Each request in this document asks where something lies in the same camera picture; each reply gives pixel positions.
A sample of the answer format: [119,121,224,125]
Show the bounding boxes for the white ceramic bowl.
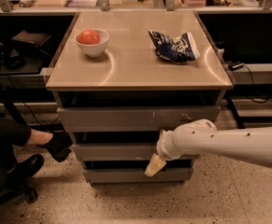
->
[75,29,109,57]

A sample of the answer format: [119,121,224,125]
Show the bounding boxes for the blue crumpled chip bag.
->
[149,30,200,64]

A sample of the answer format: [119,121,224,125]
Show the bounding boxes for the dark brown box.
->
[11,30,51,52]

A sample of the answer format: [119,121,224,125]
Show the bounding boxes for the black headphones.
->
[2,46,25,70]

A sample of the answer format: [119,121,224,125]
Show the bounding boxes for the grey drawer cabinet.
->
[45,9,235,186]

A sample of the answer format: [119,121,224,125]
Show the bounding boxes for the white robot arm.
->
[145,119,272,176]

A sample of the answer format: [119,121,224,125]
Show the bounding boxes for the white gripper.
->
[144,130,181,177]

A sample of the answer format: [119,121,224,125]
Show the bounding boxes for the black shoe on floor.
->
[7,154,44,187]

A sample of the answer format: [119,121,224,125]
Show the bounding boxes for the person's leg with black shoe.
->
[0,116,72,162]

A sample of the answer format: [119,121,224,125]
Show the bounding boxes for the black desk leg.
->
[225,97,245,129]

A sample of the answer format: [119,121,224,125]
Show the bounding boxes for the grey drawer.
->
[71,141,205,161]
[57,105,221,133]
[83,168,193,185]

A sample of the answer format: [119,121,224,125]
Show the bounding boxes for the grey top drawer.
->
[57,105,221,133]

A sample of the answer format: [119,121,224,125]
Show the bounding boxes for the black power adapter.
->
[228,62,244,71]

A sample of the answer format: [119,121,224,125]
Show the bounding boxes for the red apple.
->
[77,29,100,45]

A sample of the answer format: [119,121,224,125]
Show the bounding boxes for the grey bottom drawer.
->
[83,168,193,185]

